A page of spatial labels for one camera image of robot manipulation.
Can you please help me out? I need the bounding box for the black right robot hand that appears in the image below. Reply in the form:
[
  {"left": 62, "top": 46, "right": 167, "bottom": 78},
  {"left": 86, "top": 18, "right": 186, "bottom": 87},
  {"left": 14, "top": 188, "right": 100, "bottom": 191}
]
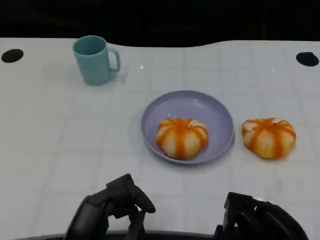
[{"left": 213, "top": 191, "right": 310, "bottom": 240}]

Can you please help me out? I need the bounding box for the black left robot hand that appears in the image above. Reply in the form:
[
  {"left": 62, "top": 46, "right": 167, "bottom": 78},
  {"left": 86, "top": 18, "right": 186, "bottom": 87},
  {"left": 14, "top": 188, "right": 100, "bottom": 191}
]
[{"left": 64, "top": 173, "right": 157, "bottom": 240}]

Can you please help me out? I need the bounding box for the orange white toy bread roll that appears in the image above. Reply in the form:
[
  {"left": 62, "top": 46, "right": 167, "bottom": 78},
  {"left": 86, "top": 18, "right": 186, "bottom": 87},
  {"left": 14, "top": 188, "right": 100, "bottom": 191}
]
[
  {"left": 156, "top": 117, "right": 209, "bottom": 161},
  {"left": 241, "top": 117, "right": 298, "bottom": 160}
]

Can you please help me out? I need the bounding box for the lilac plate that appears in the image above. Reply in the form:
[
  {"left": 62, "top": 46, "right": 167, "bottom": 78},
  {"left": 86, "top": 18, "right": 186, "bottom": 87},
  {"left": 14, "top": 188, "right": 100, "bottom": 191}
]
[{"left": 140, "top": 90, "right": 235, "bottom": 166}]

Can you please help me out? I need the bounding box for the pale green mug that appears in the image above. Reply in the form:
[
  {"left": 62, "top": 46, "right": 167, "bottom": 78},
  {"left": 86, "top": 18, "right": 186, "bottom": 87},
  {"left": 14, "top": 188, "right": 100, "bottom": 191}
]
[{"left": 72, "top": 35, "right": 122, "bottom": 86}]

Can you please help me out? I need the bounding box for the black round table grommet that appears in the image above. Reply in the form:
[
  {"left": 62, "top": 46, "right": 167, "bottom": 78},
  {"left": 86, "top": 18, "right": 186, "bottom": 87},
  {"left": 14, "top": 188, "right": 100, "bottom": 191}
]
[
  {"left": 295, "top": 51, "right": 320, "bottom": 67},
  {"left": 1, "top": 48, "right": 25, "bottom": 64}
]

